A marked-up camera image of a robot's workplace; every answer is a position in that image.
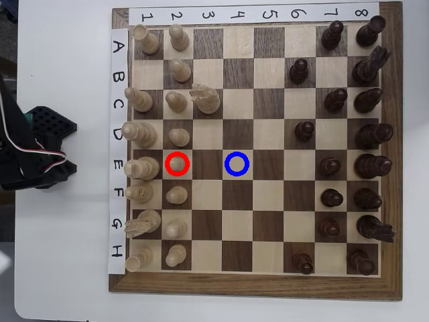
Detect dark wooden bishop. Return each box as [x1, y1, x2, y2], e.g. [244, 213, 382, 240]
[353, 187, 383, 211]
[353, 87, 383, 114]

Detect wooden chessboard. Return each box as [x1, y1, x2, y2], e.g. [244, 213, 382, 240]
[108, 1, 404, 302]

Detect dark wooden rook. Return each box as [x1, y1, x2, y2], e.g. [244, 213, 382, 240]
[347, 249, 376, 277]
[355, 15, 387, 48]

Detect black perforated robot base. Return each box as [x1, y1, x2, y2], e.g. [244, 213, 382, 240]
[23, 105, 78, 191]

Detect dark wooden king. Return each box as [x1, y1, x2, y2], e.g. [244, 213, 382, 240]
[353, 153, 393, 180]

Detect light wooden queen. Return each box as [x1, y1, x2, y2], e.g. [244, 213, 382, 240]
[121, 121, 158, 150]

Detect light wooden rook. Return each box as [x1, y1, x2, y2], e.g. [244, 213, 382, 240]
[131, 24, 160, 56]
[125, 247, 154, 273]

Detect dark wooden knight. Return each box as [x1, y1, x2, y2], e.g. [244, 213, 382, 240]
[351, 45, 391, 85]
[356, 215, 397, 244]

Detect light wooden king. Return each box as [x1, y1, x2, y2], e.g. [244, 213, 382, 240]
[123, 156, 160, 181]

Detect white paper strip with numbers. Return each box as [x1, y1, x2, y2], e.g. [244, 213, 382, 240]
[128, 2, 381, 25]

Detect dark wooden pawn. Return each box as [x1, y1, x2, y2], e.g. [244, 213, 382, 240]
[316, 217, 341, 237]
[289, 58, 309, 85]
[294, 121, 316, 142]
[324, 88, 349, 113]
[320, 19, 345, 51]
[318, 157, 342, 178]
[291, 252, 315, 276]
[320, 189, 344, 208]

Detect light wooden knight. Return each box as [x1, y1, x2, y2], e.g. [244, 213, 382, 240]
[189, 83, 221, 115]
[124, 209, 162, 239]

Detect dark wooden queen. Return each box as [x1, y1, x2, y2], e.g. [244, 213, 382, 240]
[355, 123, 394, 150]

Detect light wooden pawn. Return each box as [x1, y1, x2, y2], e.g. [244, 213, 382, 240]
[168, 59, 192, 83]
[165, 218, 188, 239]
[165, 91, 188, 113]
[168, 23, 190, 52]
[168, 128, 191, 148]
[167, 154, 188, 175]
[165, 186, 188, 205]
[165, 244, 187, 268]

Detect light wooden bishop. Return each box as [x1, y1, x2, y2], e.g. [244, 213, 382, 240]
[124, 87, 154, 113]
[125, 185, 155, 204]

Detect red white black servo wire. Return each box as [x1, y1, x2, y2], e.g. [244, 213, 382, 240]
[0, 95, 68, 176]

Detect white paper strip with letters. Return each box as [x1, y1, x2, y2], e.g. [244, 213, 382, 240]
[107, 28, 130, 275]

